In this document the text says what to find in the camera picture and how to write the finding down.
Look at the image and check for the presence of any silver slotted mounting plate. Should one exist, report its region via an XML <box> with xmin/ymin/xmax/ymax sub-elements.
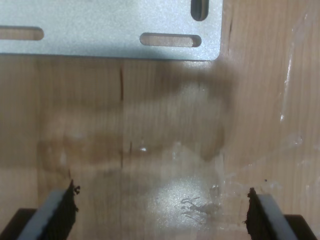
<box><xmin>0</xmin><ymin>0</ymin><xmax>223</xmax><ymax>62</ymax></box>

